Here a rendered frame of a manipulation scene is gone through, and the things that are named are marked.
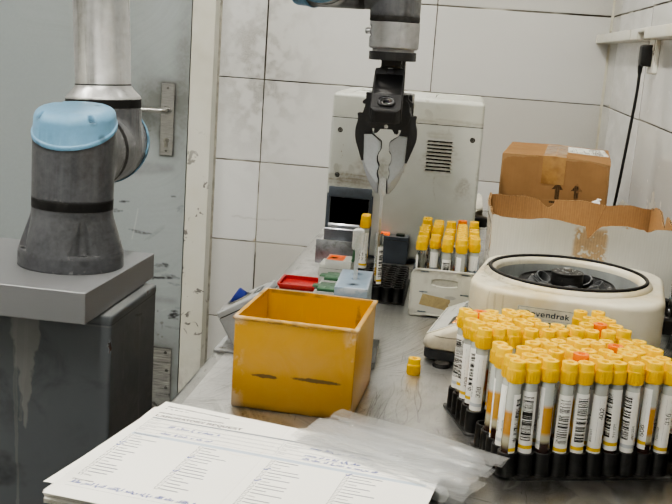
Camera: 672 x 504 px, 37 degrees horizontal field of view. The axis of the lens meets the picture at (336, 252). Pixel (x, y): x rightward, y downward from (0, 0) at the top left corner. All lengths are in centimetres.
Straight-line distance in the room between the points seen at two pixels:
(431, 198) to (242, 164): 147
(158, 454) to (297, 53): 235
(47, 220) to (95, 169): 10
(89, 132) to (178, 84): 177
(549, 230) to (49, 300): 73
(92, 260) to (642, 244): 81
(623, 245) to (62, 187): 82
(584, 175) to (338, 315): 113
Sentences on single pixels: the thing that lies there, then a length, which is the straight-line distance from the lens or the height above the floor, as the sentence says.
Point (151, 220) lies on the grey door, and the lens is 327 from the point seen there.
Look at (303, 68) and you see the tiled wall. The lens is 316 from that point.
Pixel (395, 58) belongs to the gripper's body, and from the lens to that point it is 150.
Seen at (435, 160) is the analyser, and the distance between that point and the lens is 181.
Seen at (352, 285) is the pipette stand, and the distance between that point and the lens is 121.
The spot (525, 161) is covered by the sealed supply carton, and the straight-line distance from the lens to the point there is 219.
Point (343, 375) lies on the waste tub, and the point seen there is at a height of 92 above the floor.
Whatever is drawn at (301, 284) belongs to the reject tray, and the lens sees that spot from 161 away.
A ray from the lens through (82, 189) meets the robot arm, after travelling 144.
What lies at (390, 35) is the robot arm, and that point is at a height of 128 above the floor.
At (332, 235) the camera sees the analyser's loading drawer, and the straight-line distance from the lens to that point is 173.
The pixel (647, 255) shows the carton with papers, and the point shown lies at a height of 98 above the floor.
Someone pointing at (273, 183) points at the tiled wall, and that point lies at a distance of 321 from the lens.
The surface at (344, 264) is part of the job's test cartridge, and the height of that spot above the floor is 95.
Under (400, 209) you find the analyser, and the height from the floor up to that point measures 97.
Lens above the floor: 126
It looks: 12 degrees down
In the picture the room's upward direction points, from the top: 4 degrees clockwise
